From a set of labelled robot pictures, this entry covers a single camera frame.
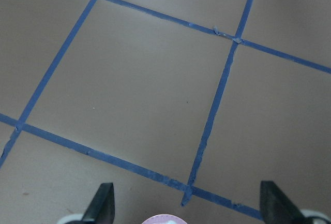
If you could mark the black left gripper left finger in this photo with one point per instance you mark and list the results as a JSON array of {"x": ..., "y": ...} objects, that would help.
[{"x": 100, "y": 210}]

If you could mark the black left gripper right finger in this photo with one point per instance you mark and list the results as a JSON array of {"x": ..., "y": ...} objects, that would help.
[{"x": 276, "y": 207}]

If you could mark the pink mesh cup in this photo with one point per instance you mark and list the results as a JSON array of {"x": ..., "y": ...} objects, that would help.
[{"x": 164, "y": 219}]

